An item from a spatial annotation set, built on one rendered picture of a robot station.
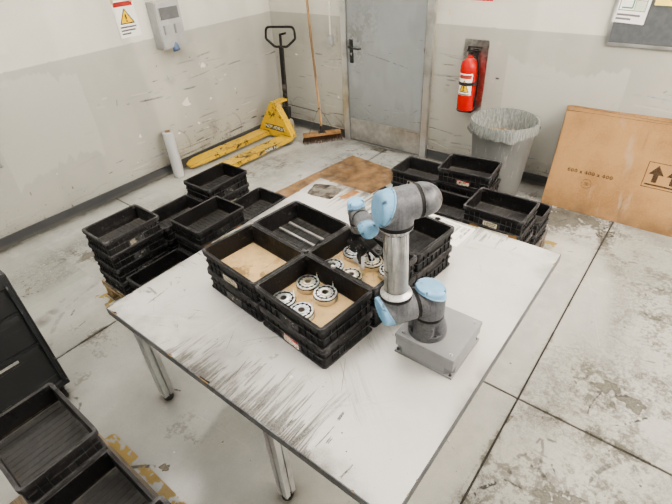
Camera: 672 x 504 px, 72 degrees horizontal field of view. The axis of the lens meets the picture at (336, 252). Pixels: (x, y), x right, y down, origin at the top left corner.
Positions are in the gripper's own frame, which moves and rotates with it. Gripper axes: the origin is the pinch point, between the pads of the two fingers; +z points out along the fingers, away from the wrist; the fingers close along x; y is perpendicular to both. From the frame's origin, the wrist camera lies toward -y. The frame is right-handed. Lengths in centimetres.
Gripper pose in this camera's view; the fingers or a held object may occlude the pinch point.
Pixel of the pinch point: (367, 265)
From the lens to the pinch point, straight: 210.2
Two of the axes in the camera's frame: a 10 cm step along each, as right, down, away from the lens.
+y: -7.2, -3.8, 5.8
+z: 1.4, 7.4, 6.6
